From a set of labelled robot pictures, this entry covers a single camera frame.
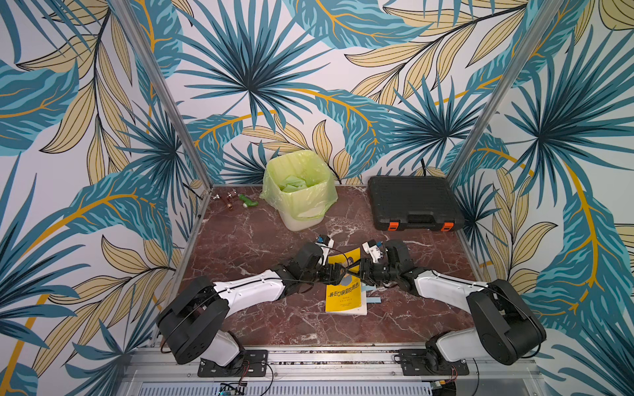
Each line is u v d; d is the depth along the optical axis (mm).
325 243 762
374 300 858
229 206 1097
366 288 852
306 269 653
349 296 814
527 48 758
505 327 435
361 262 784
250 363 733
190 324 428
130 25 693
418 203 1030
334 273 743
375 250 835
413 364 731
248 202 1101
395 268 703
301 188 838
